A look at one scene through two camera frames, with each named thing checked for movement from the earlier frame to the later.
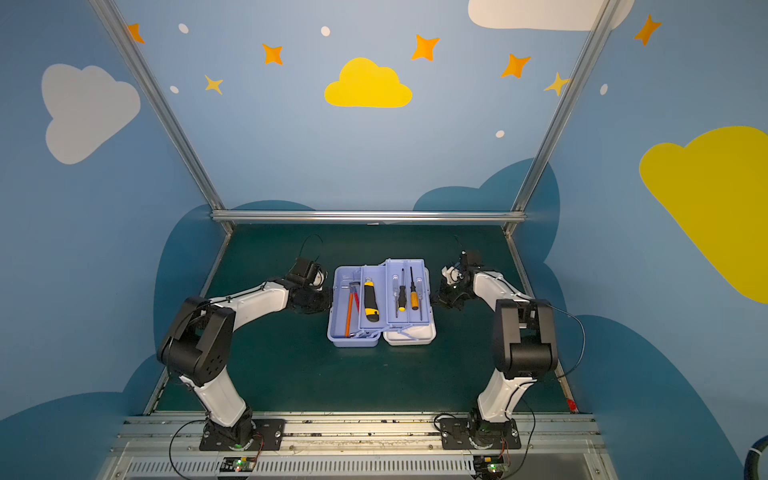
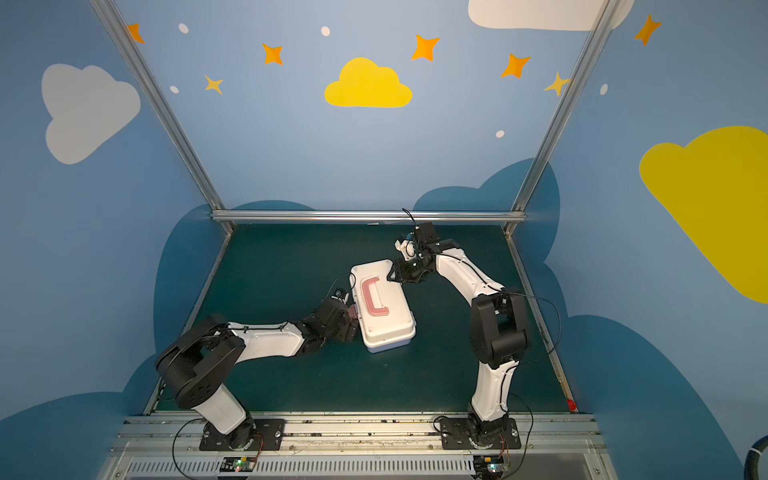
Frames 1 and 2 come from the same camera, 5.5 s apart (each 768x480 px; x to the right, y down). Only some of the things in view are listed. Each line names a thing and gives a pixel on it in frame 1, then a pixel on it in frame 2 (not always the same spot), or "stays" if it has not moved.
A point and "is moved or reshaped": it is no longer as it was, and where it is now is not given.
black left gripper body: [315, 298] to [346, 312]
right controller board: [489, 466] stays
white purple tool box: [387, 303] is moved or reshaped
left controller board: [237, 464] stays
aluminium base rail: [160, 446] stays
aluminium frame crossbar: [368, 216] stays
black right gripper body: [450, 294] to [405, 271]
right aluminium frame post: [577, 80] stays
